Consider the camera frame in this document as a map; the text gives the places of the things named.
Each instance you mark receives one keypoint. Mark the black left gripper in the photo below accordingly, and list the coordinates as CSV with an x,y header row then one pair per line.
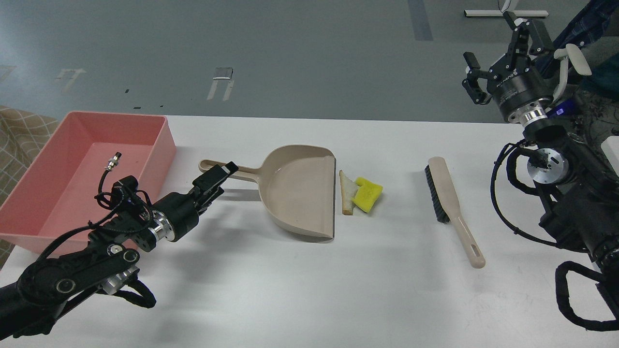
x,y
182,211

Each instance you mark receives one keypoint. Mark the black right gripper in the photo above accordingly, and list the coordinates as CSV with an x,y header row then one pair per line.
x,y
514,81

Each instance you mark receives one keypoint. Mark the beige plastic dustpan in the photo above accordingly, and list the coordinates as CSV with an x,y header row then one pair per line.
x,y
296,184

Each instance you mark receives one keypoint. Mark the slice of bread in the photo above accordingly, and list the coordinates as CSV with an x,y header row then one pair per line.
x,y
348,189

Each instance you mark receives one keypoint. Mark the beige hand brush black bristles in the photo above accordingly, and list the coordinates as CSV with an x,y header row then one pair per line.
x,y
447,208

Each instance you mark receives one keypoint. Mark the yellow green sponge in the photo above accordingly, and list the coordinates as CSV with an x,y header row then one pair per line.
x,y
367,194

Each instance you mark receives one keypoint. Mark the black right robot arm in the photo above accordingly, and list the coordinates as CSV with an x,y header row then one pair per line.
x,y
578,191

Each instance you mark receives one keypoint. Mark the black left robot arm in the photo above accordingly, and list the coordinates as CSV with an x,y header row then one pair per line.
x,y
102,257

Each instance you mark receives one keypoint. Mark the pink plastic bin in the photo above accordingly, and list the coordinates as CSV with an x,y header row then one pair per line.
x,y
56,194

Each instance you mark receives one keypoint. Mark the white office chair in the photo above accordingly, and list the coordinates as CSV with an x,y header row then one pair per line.
x,y
588,47

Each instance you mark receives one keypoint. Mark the seated person in teal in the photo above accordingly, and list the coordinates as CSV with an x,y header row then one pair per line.
x,y
597,106

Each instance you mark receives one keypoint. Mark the beige checkered cloth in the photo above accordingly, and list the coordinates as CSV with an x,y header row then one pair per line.
x,y
22,137

